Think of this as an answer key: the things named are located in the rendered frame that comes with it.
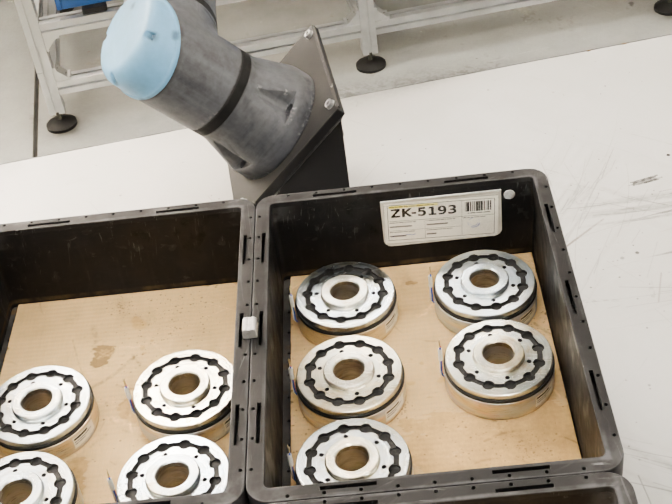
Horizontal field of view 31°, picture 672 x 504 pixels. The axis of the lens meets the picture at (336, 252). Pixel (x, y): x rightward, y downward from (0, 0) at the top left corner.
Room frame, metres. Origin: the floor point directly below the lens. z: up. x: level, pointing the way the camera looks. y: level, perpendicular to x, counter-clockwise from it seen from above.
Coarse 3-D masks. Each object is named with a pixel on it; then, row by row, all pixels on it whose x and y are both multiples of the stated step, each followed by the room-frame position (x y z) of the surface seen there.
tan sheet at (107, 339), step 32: (192, 288) 0.99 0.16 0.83; (224, 288) 0.98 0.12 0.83; (32, 320) 0.97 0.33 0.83; (64, 320) 0.97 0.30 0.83; (96, 320) 0.96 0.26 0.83; (128, 320) 0.95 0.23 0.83; (160, 320) 0.94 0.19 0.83; (192, 320) 0.94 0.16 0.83; (224, 320) 0.93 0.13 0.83; (32, 352) 0.92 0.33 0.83; (64, 352) 0.92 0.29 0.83; (96, 352) 0.91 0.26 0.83; (128, 352) 0.90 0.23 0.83; (160, 352) 0.90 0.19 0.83; (224, 352) 0.88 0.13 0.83; (0, 384) 0.88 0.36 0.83; (96, 384) 0.86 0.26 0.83; (128, 384) 0.86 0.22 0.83; (128, 416) 0.81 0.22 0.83; (96, 448) 0.78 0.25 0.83; (128, 448) 0.77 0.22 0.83; (224, 448) 0.75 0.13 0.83; (96, 480) 0.74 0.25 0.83
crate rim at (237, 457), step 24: (72, 216) 1.01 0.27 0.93; (96, 216) 1.01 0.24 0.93; (120, 216) 1.00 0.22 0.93; (144, 216) 1.00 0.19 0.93; (168, 216) 0.99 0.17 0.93; (240, 240) 0.93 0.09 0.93; (240, 264) 0.90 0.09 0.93; (240, 288) 0.86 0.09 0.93; (240, 312) 0.83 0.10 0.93; (240, 336) 0.81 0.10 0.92; (240, 360) 0.76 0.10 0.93; (240, 384) 0.73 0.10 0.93; (240, 408) 0.71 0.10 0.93; (240, 432) 0.68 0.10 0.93; (240, 456) 0.65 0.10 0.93; (240, 480) 0.63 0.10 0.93
